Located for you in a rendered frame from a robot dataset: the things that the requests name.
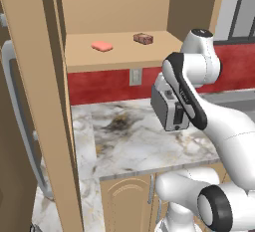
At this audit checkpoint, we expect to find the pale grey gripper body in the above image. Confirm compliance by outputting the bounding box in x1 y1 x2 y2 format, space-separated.
149 82 175 132

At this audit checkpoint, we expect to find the brown bar soap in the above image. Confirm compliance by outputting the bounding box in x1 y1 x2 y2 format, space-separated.
132 32 154 46

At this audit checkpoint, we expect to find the pink bar soap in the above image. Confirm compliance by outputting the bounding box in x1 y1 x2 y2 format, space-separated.
91 40 115 53

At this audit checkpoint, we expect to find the tan cabinet door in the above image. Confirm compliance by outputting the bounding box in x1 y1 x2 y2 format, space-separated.
0 0 85 232

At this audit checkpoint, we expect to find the tan base cupboard door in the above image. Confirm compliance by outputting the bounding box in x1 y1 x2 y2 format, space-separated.
99 174 154 232
148 195 171 232

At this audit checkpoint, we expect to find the grey wall outlet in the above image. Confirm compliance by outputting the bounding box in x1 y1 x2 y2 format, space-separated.
128 68 143 87

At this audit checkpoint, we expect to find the grey cupboard door handle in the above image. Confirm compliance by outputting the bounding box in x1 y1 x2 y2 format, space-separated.
146 173 156 206
156 198 164 225

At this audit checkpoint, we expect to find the tan open wall cabinet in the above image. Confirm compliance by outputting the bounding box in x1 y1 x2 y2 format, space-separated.
53 0 227 75

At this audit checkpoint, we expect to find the window with dark frame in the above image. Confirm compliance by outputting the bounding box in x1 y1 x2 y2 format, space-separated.
213 0 255 46

